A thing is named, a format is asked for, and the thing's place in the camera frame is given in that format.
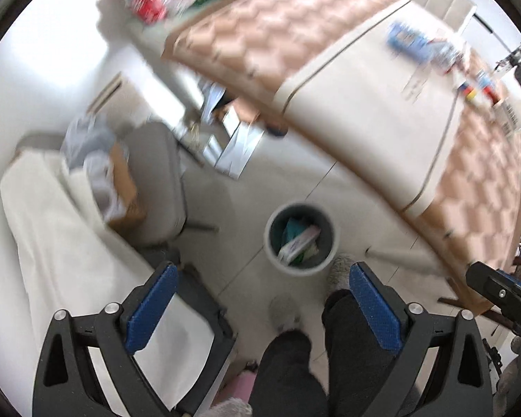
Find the grey padded chair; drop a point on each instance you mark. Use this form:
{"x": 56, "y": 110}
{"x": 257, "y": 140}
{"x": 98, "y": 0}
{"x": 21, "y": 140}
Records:
{"x": 156, "y": 173}

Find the table with checkered cloth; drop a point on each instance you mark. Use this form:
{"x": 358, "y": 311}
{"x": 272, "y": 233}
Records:
{"x": 364, "y": 108}

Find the white plastic bag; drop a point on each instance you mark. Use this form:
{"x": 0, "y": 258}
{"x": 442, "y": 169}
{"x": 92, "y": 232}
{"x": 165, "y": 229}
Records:
{"x": 100, "y": 186}
{"x": 89, "y": 139}

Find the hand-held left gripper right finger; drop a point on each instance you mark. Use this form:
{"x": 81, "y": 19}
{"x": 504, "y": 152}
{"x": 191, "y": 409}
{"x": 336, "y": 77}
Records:
{"x": 375, "y": 308}

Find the cola bottle red label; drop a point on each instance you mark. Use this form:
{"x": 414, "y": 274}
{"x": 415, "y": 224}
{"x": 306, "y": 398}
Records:
{"x": 150, "y": 4}

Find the open cardboard box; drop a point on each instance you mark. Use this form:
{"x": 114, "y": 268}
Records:
{"x": 123, "y": 191}

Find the white blue small box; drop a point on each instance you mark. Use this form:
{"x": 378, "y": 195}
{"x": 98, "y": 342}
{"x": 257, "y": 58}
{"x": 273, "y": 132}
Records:
{"x": 488, "y": 84}

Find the blue snack packet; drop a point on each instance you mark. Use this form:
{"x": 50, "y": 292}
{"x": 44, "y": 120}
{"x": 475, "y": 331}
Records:
{"x": 406, "y": 41}

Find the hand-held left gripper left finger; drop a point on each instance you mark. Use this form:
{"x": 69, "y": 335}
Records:
{"x": 152, "y": 308}

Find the red yellow small box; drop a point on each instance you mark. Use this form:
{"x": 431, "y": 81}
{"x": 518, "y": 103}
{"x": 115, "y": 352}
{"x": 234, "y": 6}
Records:
{"x": 469, "y": 92}

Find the grey round trash bin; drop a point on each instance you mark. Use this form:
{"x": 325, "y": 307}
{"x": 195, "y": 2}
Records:
{"x": 295, "y": 271}

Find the white dining table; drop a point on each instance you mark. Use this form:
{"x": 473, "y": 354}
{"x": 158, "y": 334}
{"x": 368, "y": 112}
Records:
{"x": 173, "y": 69}

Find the teal packet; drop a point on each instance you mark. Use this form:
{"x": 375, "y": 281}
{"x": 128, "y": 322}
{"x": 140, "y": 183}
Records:
{"x": 291, "y": 230}

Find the white paper bag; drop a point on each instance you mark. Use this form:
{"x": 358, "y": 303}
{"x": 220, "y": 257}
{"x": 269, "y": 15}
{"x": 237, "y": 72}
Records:
{"x": 236, "y": 147}

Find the white pink carton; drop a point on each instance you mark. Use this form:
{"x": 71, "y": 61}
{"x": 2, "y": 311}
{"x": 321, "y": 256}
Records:
{"x": 299, "y": 243}

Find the white cloth sheet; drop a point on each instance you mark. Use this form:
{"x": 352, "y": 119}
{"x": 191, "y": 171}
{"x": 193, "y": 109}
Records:
{"x": 56, "y": 234}

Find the person's left leg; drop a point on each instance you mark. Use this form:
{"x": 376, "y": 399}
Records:
{"x": 282, "y": 378}

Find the beige board panel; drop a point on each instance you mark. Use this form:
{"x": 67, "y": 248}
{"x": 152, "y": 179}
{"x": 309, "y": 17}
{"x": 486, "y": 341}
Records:
{"x": 113, "y": 97}

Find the white blue packet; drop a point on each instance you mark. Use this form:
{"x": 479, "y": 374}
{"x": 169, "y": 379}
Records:
{"x": 445, "y": 54}

